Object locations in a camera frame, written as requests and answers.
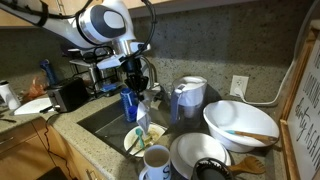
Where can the white water filter pitcher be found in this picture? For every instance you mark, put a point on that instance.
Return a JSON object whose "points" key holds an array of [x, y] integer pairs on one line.
{"points": [[188, 100]]}

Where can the blue plastic tray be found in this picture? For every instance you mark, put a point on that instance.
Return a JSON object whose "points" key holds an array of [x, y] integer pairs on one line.
{"points": [[108, 87]]}

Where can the orange plastic bag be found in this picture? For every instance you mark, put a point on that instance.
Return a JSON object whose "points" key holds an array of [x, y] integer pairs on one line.
{"points": [[33, 90]]}

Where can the dirty white plate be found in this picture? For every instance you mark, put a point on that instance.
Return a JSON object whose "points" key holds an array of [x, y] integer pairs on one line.
{"points": [[155, 136]]}

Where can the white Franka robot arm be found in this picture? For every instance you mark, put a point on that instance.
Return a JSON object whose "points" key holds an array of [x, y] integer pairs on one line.
{"points": [[66, 26]]}

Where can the white mug with letter S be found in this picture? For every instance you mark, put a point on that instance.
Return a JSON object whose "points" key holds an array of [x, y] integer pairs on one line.
{"points": [[155, 163]]}

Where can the steel kitchen sink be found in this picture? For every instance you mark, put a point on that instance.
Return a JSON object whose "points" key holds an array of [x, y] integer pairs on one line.
{"points": [[106, 130]]}

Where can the blue plastic water bottle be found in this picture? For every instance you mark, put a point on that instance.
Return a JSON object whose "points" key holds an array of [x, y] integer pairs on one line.
{"points": [[126, 100]]}

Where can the teal silicone spatula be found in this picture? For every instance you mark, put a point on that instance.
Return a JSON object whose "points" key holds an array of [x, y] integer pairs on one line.
{"points": [[140, 136]]}

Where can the wooden base cabinet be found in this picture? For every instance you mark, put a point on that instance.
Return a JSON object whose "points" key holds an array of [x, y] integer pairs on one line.
{"points": [[26, 153]]}

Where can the white electric kettle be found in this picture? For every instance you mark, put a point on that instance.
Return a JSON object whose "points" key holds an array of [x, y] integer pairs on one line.
{"points": [[8, 95]]}

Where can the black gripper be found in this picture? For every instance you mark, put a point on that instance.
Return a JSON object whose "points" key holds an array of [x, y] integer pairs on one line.
{"points": [[135, 80]]}

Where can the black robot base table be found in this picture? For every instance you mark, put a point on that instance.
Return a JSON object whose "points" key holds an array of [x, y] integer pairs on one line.
{"points": [[51, 174]]}

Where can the large white bowl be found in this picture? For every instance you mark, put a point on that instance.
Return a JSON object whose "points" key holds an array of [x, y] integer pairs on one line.
{"points": [[240, 116]]}

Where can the clean white plate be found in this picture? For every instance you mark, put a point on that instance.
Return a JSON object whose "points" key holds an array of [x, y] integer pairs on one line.
{"points": [[196, 150]]}

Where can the steel kitchen faucet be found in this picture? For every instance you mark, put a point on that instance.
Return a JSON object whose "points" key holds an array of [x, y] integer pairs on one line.
{"points": [[152, 66]]}

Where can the white wall outlet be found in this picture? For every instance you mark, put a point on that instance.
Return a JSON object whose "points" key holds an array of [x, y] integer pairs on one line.
{"points": [[239, 85]]}

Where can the white cutting board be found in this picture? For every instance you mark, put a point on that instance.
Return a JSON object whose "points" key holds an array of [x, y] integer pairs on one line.
{"points": [[31, 106]]}

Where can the black toaster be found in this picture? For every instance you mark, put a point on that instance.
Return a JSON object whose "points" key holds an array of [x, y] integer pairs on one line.
{"points": [[68, 95]]}

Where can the wooden slotted spoon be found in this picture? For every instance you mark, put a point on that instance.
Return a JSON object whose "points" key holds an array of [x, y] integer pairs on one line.
{"points": [[250, 165]]}

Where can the metal fork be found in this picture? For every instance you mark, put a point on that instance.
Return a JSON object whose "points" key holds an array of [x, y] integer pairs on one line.
{"points": [[140, 151]]}

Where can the wood framed text sign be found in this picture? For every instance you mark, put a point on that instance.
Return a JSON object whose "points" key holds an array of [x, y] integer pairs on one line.
{"points": [[306, 116]]}

